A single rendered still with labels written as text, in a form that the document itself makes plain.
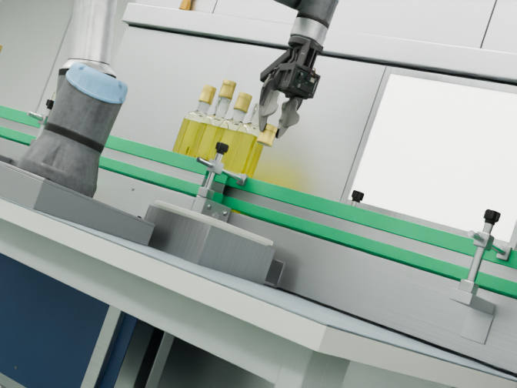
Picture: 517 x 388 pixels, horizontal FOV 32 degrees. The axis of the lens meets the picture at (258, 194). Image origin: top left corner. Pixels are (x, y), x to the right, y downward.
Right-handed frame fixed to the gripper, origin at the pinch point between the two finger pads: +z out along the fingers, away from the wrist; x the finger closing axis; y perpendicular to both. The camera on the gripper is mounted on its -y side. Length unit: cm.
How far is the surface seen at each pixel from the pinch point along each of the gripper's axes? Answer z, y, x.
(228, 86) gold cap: -9.7, -25.8, -0.5
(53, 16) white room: -114, -606, 96
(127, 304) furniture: 41, 43, -37
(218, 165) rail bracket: 11.2, -4.2, -6.6
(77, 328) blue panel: 56, -29, -14
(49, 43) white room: -90, -599, 100
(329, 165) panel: 0.8, -6.8, 22.2
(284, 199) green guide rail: 13.2, 1.9, 8.3
